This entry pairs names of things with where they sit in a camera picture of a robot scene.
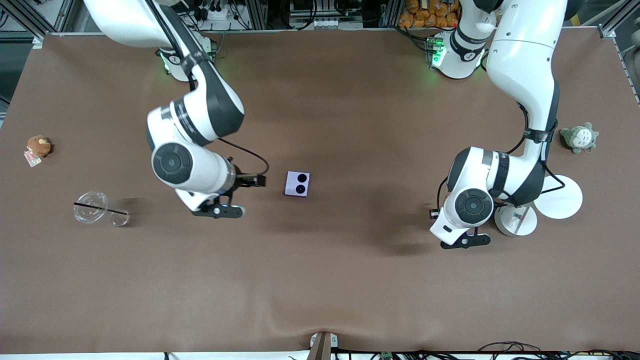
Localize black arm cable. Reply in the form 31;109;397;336
436;101;567;212
145;0;270;177

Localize white power strip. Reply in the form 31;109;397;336
197;0;251;31

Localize white round desk lamp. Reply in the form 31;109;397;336
494;174;584;237

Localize black drinking straw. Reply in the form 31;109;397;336
73;202;129;216

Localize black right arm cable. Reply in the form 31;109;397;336
145;0;270;177

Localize brown plush toy with tag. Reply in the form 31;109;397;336
23;135;52;168

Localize front camera mount post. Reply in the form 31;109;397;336
309;331;339;360

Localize orange plush toy pile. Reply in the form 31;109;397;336
398;0;459;29

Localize grey totoro plush toy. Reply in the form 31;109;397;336
559;122;600;155

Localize lilac folding phone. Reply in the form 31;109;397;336
284;171;311;198

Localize clear plastic cup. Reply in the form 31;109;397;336
73;191;131;228

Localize black floor cables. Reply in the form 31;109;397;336
335;341;640;360

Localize aluminium frame post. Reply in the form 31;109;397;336
597;0;640;40
0;0;47;49

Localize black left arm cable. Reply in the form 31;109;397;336
436;101;567;212

